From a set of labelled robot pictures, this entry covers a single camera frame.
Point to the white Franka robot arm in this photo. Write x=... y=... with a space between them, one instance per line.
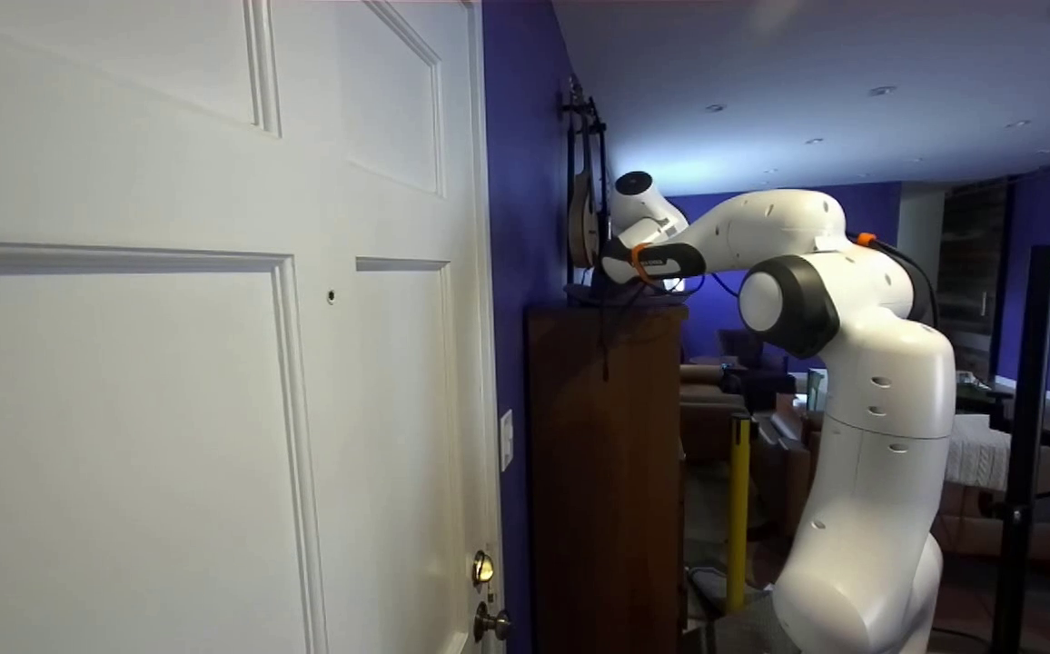
x=872 y=424

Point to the dark wooden cabinet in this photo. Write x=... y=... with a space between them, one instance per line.
x=602 y=485

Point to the white wall light switch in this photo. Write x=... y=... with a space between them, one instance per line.
x=506 y=441

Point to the bronze door knob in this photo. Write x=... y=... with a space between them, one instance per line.
x=489 y=623

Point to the dark tall shelf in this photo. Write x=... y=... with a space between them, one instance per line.
x=975 y=279

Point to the white tablecloth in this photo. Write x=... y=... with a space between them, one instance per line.
x=977 y=456

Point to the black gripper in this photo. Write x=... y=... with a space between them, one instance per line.
x=618 y=271

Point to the yellow pole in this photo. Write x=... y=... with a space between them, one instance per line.
x=739 y=520

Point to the white panel door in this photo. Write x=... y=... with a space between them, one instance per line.
x=126 y=424

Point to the black metal wall ornament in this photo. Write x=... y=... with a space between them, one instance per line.
x=581 y=229

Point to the black vertical stand pole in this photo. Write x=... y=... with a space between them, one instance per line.
x=1021 y=450

